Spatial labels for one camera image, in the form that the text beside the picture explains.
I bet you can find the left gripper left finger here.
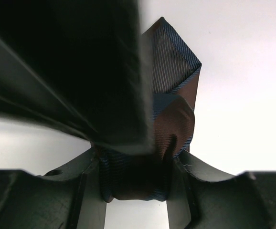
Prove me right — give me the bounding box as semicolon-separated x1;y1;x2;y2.
0;148;106;229

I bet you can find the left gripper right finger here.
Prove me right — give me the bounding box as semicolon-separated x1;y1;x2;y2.
166;151;276;229

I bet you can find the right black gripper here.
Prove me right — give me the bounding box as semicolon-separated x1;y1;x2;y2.
0;0;153;155

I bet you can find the dark striped necktie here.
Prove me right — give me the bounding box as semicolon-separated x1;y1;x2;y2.
96;17;202;202

